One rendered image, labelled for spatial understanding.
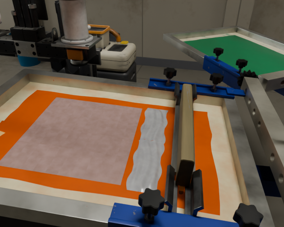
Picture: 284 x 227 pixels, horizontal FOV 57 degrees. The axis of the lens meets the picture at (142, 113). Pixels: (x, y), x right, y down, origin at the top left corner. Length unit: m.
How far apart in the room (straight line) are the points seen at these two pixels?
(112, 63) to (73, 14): 0.67
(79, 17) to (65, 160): 0.57
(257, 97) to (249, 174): 0.31
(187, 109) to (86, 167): 0.29
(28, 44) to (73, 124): 0.51
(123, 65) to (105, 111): 0.81
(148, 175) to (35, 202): 0.25
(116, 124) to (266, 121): 0.42
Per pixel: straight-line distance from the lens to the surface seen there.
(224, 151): 0.76
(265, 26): 3.70
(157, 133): 0.76
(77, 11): 1.06
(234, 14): 3.52
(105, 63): 1.68
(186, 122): 0.65
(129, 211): 0.52
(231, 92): 0.96
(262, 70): 1.39
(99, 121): 0.81
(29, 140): 0.77
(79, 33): 1.07
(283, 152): 0.68
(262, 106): 0.84
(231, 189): 0.66
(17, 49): 1.25
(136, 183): 0.62
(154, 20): 3.71
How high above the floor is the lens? 1.45
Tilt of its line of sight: 32 degrees down
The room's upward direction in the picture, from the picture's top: straight up
